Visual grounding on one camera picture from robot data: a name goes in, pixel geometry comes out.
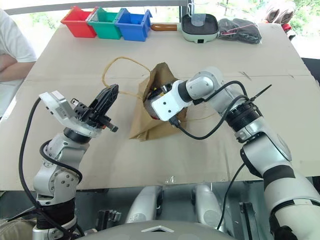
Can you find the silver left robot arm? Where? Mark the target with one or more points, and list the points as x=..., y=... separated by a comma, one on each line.
x=60, y=180

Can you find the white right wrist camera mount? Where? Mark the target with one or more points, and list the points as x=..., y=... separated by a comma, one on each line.
x=167, y=105

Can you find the black items in plastic bag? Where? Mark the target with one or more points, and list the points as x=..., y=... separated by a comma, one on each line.
x=240, y=31

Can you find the brown cardboard sheet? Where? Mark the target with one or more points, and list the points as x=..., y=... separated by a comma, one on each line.
x=75, y=75

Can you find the brown sausage-shaped toy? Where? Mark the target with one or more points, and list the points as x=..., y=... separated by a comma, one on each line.
x=163, y=27

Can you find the red plastic bin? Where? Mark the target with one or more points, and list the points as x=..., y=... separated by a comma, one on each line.
x=78, y=25

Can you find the silver robot right leg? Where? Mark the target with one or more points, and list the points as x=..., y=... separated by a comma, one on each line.
x=207, y=205

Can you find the khaki fabric item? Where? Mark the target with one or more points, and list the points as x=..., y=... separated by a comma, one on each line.
x=15, y=228

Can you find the brown paper bag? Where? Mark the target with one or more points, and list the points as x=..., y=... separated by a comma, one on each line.
x=147, y=125

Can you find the person bare forearm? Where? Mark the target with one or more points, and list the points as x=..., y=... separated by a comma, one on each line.
x=12, y=67

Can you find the silver robot leg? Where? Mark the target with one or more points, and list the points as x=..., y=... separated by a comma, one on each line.
x=143, y=205
x=207, y=205

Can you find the clear measuring cup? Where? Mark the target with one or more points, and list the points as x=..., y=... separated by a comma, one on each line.
x=198, y=20

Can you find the green plastic bin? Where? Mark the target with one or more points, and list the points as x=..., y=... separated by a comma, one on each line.
x=106, y=27

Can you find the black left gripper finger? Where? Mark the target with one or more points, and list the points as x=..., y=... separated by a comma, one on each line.
x=100, y=100
x=111, y=97

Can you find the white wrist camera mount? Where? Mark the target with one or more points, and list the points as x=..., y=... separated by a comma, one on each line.
x=56, y=105
x=167, y=105

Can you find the black metal bracket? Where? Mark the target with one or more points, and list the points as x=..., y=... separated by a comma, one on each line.
x=108, y=218

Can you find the blue plastic bin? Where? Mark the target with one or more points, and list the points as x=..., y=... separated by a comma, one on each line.
x=132, y=30

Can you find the person torso in white shirt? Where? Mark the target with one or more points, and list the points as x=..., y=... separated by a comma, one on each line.
x=12, y=37

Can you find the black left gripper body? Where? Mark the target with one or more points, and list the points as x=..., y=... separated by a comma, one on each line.
x=96, y=119

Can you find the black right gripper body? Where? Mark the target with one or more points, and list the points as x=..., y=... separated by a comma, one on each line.
x=163, y=90

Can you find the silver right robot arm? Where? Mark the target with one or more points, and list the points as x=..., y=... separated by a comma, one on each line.
x=275, y=155

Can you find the white hook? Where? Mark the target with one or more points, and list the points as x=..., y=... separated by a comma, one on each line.
x=190, y=8

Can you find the grey robot torso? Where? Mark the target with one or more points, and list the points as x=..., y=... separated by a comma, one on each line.
x=155, y=231

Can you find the black metal bar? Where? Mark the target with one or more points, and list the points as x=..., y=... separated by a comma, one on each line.
x=250, y=215

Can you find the silver robot left leg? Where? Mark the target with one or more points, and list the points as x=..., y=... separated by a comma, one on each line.
x=143, y=205

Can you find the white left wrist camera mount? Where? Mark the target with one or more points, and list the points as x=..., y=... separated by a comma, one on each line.
x=56, y=105

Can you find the pale green electric cooking pot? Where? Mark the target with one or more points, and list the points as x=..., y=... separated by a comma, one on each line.
x=192, y=33

